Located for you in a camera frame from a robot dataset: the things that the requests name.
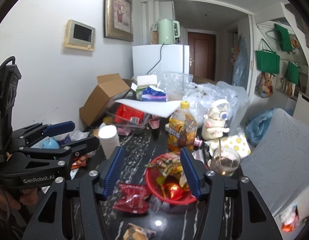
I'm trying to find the white mini fridge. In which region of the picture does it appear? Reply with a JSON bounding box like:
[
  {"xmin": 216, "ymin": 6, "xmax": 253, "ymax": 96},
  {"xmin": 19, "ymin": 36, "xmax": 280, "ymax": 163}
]
[{"xmin": 132, "ymin": 44, "xmax": 190, "ymax": 76}]

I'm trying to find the lower green tote bag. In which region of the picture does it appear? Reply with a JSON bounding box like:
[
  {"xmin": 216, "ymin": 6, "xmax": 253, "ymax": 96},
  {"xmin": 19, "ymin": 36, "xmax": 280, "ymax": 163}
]
[{"xmin": 284, "ymin": 62, "xmax": 301, "ymax": 85}]

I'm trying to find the green brown nut snack bag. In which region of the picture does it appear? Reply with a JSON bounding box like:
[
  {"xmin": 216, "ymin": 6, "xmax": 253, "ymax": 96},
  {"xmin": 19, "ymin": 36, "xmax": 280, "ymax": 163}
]
[{"xmin": 145, "ymin": 152, "xmax": 187, "ymax": 187}]

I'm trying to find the white plastic bags pile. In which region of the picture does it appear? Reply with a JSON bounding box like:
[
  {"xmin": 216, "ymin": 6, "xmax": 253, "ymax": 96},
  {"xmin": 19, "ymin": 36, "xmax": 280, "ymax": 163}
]
[{"xmin": 183, "ymin": 81, "xmax": 250, "ymax": 134}]

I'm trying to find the blue plastic bag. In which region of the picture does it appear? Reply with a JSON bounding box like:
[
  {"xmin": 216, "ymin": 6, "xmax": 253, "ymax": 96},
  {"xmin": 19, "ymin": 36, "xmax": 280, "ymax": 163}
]
[{"xmin": 245, "ymin": 108, "xmax": 276, "ymax": 146}]

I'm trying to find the white cabinet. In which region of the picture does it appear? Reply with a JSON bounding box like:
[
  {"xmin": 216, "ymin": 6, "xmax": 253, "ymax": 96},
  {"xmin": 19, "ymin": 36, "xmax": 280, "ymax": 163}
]
[{"xmin": 293, "ymin": 92, "xmax": 309, "ymax": 125}]

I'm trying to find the red plastic basket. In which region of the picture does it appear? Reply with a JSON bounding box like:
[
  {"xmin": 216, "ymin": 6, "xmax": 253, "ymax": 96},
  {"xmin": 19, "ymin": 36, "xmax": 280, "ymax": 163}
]
[{"xmin": 145, "ymin": 152, "xmax": 196, "ymax": 205}]

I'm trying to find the left hand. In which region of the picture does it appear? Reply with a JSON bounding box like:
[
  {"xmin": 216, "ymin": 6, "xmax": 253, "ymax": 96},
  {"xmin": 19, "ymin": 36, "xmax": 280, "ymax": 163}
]
[{"xmin": 0, "ymin": 189, "xmax": 38, "ymax": 210}]

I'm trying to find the framed picture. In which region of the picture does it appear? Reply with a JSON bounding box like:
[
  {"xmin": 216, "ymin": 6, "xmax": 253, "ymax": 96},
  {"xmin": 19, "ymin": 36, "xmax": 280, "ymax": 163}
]
[{"xmin": 104, "ymin": 0, "xmax": 133, "ymax": 42}]

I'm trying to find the iced tea bottle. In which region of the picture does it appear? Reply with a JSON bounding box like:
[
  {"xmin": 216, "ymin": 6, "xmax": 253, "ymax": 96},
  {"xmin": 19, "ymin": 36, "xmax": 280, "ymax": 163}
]
[{"xmin": 168, "ymin": 101, "xmax": 197, "ymax": 152}]

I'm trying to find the dark red snack packet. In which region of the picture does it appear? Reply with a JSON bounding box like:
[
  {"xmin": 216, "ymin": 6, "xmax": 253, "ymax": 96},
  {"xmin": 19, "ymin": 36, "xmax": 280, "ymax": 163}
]
[{"xmin": 113, "ymin": 183, "xmax": 151, "ymax": 215}]

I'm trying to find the white foam sheet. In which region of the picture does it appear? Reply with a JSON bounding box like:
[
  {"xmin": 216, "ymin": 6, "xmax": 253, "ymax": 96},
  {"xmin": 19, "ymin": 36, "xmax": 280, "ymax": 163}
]
[{"xmin": 115, "ymin": 99, "xmax": 181, "ymax": 118}]

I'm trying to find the upper green tote bag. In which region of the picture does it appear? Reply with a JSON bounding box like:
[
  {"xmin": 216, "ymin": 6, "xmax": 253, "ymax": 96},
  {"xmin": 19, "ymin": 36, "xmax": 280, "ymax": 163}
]
[{"xmin": 266, "ymin": 23, "xmax": 293, "ymax": 53}]

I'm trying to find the white cartoon figurine jar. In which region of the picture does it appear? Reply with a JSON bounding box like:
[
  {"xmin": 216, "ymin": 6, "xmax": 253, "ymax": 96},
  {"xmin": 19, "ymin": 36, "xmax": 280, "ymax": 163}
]
[{"xmin": 201, "ymin": 99, "xmax": 229, "ymax": 141}]

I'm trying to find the clear plastic container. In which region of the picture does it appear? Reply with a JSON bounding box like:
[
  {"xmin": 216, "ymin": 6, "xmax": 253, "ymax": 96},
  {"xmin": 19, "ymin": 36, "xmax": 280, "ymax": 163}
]
[{"xmin": 106, "ymin": 103, "xmax": 150, "ymax": 134}]

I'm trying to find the cardboard box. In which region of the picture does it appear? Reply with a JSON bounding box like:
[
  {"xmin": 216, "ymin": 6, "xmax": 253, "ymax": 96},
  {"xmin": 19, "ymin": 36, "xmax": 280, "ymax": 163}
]
[{"xmin": 79, "ymin": 73, "xmax": 130, "ymax": 126}]

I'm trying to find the brown door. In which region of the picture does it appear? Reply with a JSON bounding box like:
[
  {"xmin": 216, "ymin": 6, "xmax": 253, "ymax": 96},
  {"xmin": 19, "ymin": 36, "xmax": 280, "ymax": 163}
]
[{"xmin": 188, "ymin": 32, "xmax": 216, "ymax": 81}]

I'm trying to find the yellow smiley paper pack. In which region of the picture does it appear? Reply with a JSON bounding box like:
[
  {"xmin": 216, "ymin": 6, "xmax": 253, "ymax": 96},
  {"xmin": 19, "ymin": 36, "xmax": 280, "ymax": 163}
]
[{"xmin": 205, "ymin": 134, "xmax": 251, "ymax": 158}]

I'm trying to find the wall intercom panel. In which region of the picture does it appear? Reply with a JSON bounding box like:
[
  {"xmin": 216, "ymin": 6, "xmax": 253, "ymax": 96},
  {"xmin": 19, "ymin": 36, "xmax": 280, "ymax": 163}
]
[{"xmin": 63, "ymin": 20, "xmax": 96, "ymax": 51}]

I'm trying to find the green electric kettle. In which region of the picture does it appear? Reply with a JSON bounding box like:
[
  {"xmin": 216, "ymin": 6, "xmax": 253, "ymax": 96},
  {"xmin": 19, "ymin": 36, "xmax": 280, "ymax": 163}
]
[{"xmin": 153, "ymin": 19, "xmax": 181, "ymax": 44}]

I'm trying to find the blue tissue pack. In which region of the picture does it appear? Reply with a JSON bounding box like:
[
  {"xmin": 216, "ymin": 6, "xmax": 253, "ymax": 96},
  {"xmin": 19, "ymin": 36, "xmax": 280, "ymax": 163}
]
[{"xmin": 141, "ymin": 86, "xmax": 168, "ymax": 102}]

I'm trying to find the glass cup with stick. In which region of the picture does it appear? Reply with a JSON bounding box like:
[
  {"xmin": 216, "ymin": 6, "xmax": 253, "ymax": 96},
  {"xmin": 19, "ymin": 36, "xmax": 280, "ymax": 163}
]
[{"xmin": 210, "ymin": 139, "xmax": 241, "ymax": 177}]

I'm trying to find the red gold snack packet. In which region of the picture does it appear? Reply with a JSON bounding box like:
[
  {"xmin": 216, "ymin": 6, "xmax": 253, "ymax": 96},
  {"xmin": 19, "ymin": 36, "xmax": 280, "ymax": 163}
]
[{"xmin": 162, "ymin": 176, "xmax": 183, "ymax": 201}]

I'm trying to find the large green tote bag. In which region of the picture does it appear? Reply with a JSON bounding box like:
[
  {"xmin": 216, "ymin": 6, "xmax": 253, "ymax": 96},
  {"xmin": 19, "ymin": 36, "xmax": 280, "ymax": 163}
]
[{"xmin": 255, "ymin": 38, "xmax": 280, "ymax": 75}]

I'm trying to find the white paper roll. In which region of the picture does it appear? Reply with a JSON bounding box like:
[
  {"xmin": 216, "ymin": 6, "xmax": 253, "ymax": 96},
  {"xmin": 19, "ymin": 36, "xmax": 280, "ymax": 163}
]
[{"xmin": 98, "ymin": 125, "xmax": 120, "ymax": 159}]

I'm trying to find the red packet in container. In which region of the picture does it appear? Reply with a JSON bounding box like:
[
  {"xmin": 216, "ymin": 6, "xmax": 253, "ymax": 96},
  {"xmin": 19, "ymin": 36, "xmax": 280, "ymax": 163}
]
[{"xmin": 114, "ymin": 104, "xmax": 145, "ymax": 125}]

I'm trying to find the patterned hanging bag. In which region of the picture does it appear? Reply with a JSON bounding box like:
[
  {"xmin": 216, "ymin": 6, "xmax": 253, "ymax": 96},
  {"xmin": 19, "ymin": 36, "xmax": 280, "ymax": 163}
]
[{"xmin": 255, "ymin": 72, "xmax": 275, "ymax": 98}]

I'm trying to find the pink thread spool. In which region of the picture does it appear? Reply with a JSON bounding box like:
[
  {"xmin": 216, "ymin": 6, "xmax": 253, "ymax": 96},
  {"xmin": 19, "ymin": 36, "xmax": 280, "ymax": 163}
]
[{"xmin": 194, "ymin": 138, "xmax": 203, "ymax": 148}]

